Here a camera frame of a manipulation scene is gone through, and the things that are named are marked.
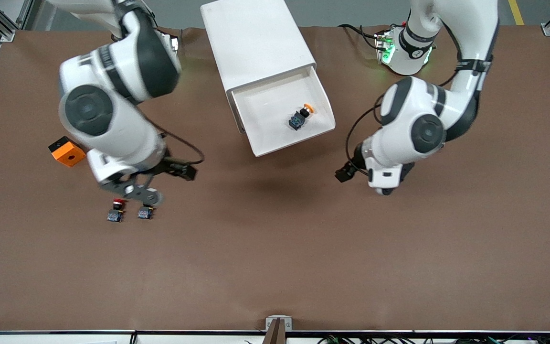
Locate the brown table cover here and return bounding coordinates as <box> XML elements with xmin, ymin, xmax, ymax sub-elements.
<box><xmin>0</xmin><ymin>24</ymin><xmax>550</xmax><ymax>333</ymax></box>

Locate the black base cable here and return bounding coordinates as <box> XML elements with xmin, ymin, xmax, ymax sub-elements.
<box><xmin>338</xmin><ymin>23</ymin><xmax>381</xmax><ymax>51</ymax></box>

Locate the white drawer cabinet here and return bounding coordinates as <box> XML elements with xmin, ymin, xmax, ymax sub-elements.
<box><xmin>201</xmin><ymin>0</ymin><xmax>317</xmax><ymax>135</ymax></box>

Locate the white drawer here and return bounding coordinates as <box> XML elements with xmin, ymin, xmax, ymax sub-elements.
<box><xmin>231</xmin><ymin>66</ymin><xmax>337</xmax><ymax>158</ymax></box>

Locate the brown wooden bar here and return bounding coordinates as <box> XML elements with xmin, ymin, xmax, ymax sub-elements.
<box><xmin>262</xmin><ymin>319</ymin><xmax>286</xmax><ymax>344</ymax></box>

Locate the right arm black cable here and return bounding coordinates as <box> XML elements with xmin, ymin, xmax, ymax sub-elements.
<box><xmin>153</xmin><ymin>122</ymin><xmax>205</xmax><ymax>166</ymax></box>

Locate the orange box with hole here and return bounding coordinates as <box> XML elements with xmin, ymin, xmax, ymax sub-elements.
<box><xmin>48</xmin><ymin>136</ymin><xmax>87</xmax><ymax>168</ymax></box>

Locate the red push button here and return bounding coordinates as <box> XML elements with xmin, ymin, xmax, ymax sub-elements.
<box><xmin>107</xmin><ymin>198</ymin><xmax>127</xmax><ymax>223</ymax></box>

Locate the yellow push button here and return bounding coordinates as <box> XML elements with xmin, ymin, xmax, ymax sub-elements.
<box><xmin>288</xmin><ymin>103</ymin><xmax>315</xmax><ymax>131</ymax></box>

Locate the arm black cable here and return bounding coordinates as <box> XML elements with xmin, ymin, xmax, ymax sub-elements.
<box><xmin>345</xmin><ymin>60</ymin><xmax>490</xmax><ymax>165</ymax></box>
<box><xmin>153</xmin><ymin>122</ymin><xmax>205</xmax><ymax>166</ymax></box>

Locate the grey table edge bracket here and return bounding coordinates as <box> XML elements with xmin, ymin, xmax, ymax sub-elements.
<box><xmin>265</xmin><ymin>315</ymin><xmax>293</xmax><ymax>332</ymax></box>

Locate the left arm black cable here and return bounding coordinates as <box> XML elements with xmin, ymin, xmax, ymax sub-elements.
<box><xmin>345</xmin><ymin>60</ymin><xmax>490</xmax><ymax>165</ymax></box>

